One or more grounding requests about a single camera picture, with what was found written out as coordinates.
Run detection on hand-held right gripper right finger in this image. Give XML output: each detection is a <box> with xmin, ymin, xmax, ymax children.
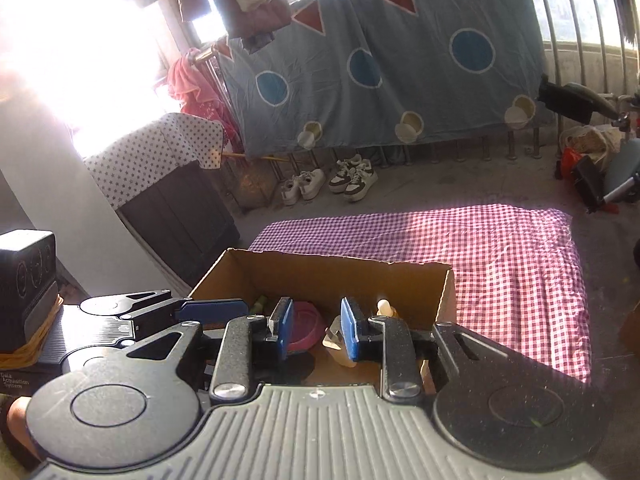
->
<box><xmin>340</xmin><ymin>297</ymin><xmax>508</xmax><ymax>403</ymax></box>

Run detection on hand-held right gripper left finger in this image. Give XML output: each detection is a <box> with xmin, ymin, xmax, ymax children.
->
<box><xmin>122</xmin><ymin>297</ymin><xmax>296</xmax><ymax>403</ymax></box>

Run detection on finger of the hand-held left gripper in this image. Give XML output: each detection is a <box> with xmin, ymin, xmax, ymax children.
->
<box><xmin>117</xmin><ymin>289</ymin><xmax>249</xmax><ymax>333</ymax></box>

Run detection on white charger plug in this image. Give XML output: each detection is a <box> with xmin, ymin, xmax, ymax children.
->
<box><xmin>322</xmin><ymin>326</ymin><xmax>357</xmax><ymax>368</ymax></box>

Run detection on green dropper bottle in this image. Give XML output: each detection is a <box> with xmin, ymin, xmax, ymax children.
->
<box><xmin>372</xmin><ymin>299</ymin><xmax>403</xmax><ymax>321</ymax></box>

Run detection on brown cardboard box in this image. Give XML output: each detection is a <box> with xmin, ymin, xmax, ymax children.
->
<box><xmin>187</xmin><ymin>248</ymin><xmax>457</xmax><ymax>396</ymax></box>

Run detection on person's left hand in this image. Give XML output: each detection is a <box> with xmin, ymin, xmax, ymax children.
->
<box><xmin>0</xmin><ymin>395</ymin><xmax>43</xmax><ymax>471</ymax></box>

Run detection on dark cabinet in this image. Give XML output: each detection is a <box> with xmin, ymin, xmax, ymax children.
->
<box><xmin>115</xmin><ymin>160</ymin><xmax>241</xmax><ymax>286</ymax></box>

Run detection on black white sneakers pair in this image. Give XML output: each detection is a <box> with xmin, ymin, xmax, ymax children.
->
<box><xmin>345</xmin><ymin>159</ymin><xmax>378</xmax><ymax>203</ymax></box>

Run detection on white brown sneaker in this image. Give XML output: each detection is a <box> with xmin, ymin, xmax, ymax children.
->
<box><xmin>328</xmin><ymin>159</ymin><xmax>361</xmax><ymax>193</ymax></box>

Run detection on yellow rod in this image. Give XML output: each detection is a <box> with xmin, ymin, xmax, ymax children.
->
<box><xmin>222</xmin><ymin>150</ymin><xmax>291</xmax><ymax>163</ymax></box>

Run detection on purple checkered tablecloth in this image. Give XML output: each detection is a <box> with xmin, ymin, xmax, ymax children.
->
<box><xmin>248</xmin><ymin>203</ymin><xmax>593</xmax><ymax>385</ymax></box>

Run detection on polka dot cloth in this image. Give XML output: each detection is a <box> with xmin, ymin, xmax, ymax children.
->
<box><xmin>82</xmin><ymin>112</ymin><xmax>225</xmax><ymax>211</ymax></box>

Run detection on pink hanging clothes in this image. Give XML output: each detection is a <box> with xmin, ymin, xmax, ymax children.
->
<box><xmin>167</xmin><ymin>47</ymin><xmax>241</xmax><ymax>153</ymax></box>

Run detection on blue printed blanket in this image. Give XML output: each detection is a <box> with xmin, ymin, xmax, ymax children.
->
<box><xmin>212</xmin><ymin>0</ymin><xmax>556</xmax><ymax>158</ymax></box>

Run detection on red plastic bag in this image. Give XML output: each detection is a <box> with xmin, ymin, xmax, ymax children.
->
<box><xmin>560</xmin><ymin>146</ymin><xmax>586</xmax><ymax>181</ymax></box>

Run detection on cream cloth bag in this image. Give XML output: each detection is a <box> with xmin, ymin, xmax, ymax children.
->
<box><xmin>557</xmin><ymin>127</ymin><xmax>621</xmax><ymax>161</ymax></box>

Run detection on hanging dark jacket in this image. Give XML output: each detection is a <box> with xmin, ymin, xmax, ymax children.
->
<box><xmin>172</xmin><ymin>0</ymin><xmax>293</xmax><ymax>53</ymax></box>

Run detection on grey padded mobility aid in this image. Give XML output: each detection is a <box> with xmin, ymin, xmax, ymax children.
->
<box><xmin>570</xmin><ymin>137</ymin><xmax>640</xmax><ymax>213</ymax></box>

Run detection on black padded seat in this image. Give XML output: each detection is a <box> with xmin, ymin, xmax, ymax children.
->
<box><xmin>539</xmin><ymin>75</ymin><xmax>621</xmax><ymax>123</ymax></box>

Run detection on metal railing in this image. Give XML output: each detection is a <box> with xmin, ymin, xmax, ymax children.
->
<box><xmin>522</xmin><ymin>0</ymin><xmax>640</xmax><ymax>91</ymax></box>

